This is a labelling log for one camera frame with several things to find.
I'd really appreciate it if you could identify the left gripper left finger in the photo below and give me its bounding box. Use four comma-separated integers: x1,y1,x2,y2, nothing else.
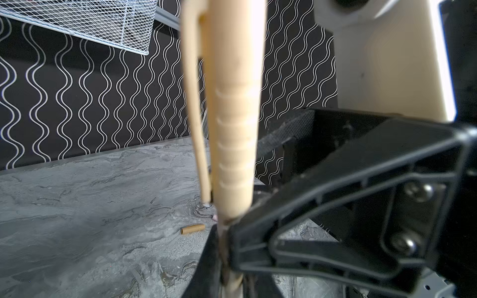
182,225,222,298

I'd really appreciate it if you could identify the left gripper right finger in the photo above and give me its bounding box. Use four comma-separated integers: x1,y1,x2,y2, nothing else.
228,109,477,298

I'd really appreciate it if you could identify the tan pen cap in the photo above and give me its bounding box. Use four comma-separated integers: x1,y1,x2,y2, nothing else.
180,223,206,235

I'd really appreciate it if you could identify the tan pen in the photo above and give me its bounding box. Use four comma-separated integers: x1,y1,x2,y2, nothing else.
180,1,267,298

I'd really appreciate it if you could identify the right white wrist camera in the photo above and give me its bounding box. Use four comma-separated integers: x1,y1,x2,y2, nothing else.
314,0,457,122

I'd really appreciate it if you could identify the white wire mesh basket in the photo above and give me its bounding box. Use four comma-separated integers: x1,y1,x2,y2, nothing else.
1,0,157,55

